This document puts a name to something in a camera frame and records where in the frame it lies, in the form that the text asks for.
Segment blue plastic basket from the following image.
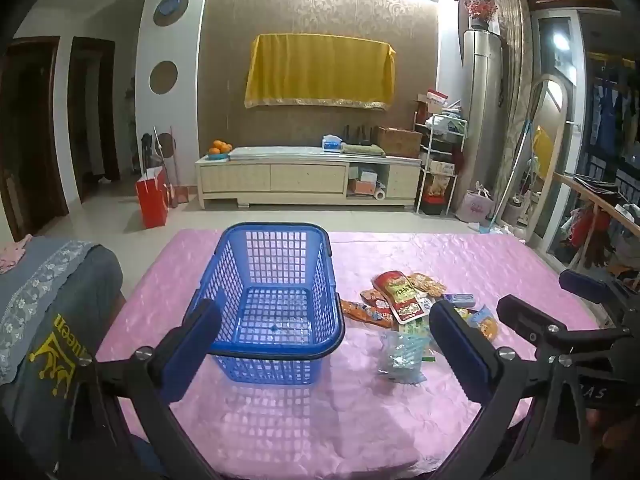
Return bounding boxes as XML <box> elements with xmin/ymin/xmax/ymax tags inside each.
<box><xmin>182</xmin><ymin>222</ymin><xmax>346</xmax><ymax>386</ymax></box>

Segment orange white snack packet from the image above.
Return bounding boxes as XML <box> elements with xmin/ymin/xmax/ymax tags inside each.
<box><xmin>340</xmin><ymin>300</ymin><xmax>398</xmax><ymax>323</ymax></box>

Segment hanging clothes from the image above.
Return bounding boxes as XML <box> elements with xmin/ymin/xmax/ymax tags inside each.
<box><xmin>592</xmin><ymin>67</ymin><xmax>640</xmax><ymax>158</ymax></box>

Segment round wall panel blue plate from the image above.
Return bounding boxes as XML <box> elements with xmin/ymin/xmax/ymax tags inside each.
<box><xmin>153</xmin><ymin>0</ymin><xmax>190</xmax><ymax>27</ymax></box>

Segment yellow cloth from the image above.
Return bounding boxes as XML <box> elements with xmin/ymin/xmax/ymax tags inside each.
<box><xmin>245</xmin><ymin>34</ymin><xmax>397</xmax><ymax>110</ymax></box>

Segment black router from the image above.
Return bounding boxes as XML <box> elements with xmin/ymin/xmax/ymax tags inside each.
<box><xmin>344</xmin><ymin>125</ymin><xmax>374</xmax><ymax>146</ymax></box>

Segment mop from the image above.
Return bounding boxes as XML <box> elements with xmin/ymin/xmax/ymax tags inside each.
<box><xmin>479</xmin><ymin>119</ymin><xmax>532</xmax><ymax>234</ymax></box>

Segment green cushion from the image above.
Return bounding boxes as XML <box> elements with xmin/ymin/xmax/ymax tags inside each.
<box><xmin>341</xmin><ymin>143</ymin><xmax>386</xmax><ymax>158</ymax></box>

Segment white metal rack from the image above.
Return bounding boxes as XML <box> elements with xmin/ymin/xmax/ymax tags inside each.
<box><xmin>415</xmin><ymin>114</ymin><xmax>469</xmax><ymax>217</ymax></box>

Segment cardboard box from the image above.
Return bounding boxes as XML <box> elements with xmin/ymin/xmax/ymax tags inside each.
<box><xmin>376</xmin><ymin>126</ymin><xmax>424</xmax><ymax>159</ymax></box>

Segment pink cloth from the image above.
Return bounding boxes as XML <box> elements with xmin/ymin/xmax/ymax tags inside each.
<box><xmin>0</xmin><ymin>234</ymin><xmax>32</xmax><ymax>273</ymax></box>

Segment yellow blue snack packet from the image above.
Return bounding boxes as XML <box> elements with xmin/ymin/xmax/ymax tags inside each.
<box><xmin>465</xmin><ymin>305</ymin><xmax>499</xmax><ymax>342</ymax></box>

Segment wooden drying rack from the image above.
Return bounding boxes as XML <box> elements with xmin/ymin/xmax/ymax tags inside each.
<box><xmin>552</xmin><ymin>170</ymin><xmax>640</xmax><ymax>271</ymax></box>

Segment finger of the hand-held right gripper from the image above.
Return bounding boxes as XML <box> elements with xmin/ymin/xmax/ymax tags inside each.
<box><xmin>497</xmin><ymin>295</ymin><xmax>633</xmax><ymax>362</ymax></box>
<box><xmin>559</xmin><ymin>269</ymin><xmax>640</xmax><ymax>311</ymax></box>

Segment red paper bag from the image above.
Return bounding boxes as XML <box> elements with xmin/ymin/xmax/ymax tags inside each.
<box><xmin>135</xmin><ymin>165</ymin><xmax>170</xmax><ymax>229</ymax></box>

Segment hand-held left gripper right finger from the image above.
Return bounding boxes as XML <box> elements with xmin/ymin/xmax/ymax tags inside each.
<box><xmin>420</xmin><ymin>300</ymin><xmax>587</xmax><ymax>480</ymax></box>

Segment pink gift bag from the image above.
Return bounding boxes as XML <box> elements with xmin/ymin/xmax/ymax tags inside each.
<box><xmin>454</xmin><ymin>187</ymin><xmax>493</xmax><ymax>225</ymax></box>

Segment clear plastic bag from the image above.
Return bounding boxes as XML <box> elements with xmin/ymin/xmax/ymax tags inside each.
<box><xmin>376</xmin><ymin>330</ymin><xmax>432</xmax><ymax>385</ymax></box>

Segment green label cracker packet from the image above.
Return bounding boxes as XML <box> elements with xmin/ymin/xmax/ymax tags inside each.
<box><xmin>397</xmin><ymin>317</ymin><xmax>433</xmax><ymax>343</ymax></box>

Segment patterned curtain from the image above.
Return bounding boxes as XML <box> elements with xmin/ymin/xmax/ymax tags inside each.
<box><xmin>494</xmin><ymin>0</ymin><xmax>532</xmax><ymax>213</ymax></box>

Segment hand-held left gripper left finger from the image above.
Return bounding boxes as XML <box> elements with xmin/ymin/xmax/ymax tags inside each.
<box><xmin>65</xmin><ymin>299</ymin><xmax>223</xmax><ymax>480</ymax></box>

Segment red garment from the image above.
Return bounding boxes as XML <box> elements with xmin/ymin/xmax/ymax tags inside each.
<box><xmin>565</xmin><ymin>205</ymin><xmax>616</xmax><ymax>268</ymax></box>

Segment red white box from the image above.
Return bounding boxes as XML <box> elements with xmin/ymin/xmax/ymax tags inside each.
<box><xmin>417</xmin><ymin>89</ymin><xmax>448</xmax><ymax>115</ymax></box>

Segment large red snack bag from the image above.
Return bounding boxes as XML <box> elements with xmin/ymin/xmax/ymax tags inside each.
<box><xmin>374</xmin><ymin>270</ymin><xmax>432</xmax><ymax>324</ymax></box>

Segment standing air conditioner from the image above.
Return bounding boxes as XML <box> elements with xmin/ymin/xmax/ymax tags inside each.
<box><xmin>462</xmin><ymin>30</ymin><xmax>503</xmax><ymax>217</ymax></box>

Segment pink quilted table cover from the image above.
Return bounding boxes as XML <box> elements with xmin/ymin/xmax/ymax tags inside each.
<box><xmin>94</xmin><ymin>229</ymin><xmax>610</xmax><ymax>480</ymax></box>

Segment orange yellow snack packet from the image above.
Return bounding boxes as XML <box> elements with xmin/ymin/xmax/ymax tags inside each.
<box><xmin>407</xmin><ymin>272</ymin><xmax>447</xmax><ymax>297</ymax></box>

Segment vase of red flowers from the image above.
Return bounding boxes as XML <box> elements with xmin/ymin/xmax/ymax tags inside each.
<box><xmin>464</xmin><ymin>0</ymin><xmax>499</xmax><ymax>31</ymax></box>

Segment beige TV cabinet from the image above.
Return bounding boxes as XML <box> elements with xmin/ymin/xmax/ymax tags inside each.
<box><xmin>195</xmin><ymin>146</ymin><xmax>423</xmax><ymax>210</ymax></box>

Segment arched standing mirror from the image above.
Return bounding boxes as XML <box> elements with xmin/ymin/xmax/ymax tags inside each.
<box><xmin>520</xmin><ymin>74</ymin><xmax>572</xmax><ymax>247</ymax></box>

